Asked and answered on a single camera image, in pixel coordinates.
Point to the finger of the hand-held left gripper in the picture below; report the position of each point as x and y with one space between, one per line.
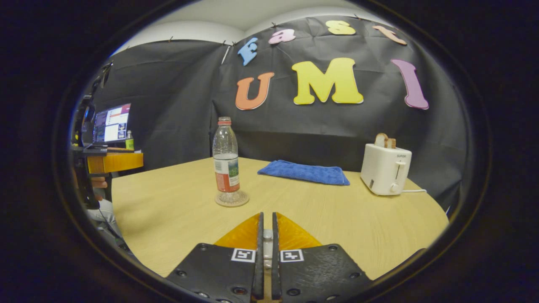
118 162

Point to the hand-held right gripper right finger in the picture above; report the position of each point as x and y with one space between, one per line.
276 273

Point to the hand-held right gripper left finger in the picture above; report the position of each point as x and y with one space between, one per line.
259 269

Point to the clear plastic water bottle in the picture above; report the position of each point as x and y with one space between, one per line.
226 168

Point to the green drink bottle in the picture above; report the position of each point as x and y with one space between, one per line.
129 143

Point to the computer monitor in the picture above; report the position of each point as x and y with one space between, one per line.
111 124

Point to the person's grey trousers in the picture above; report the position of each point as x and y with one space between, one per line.
105 214

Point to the blue folded towel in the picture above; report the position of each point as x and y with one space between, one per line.
303 172

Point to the white toaster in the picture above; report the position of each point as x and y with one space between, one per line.
383 170

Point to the pale bread slice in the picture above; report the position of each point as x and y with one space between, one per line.
381 141

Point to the brown bread slice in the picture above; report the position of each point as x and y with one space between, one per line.
392 143

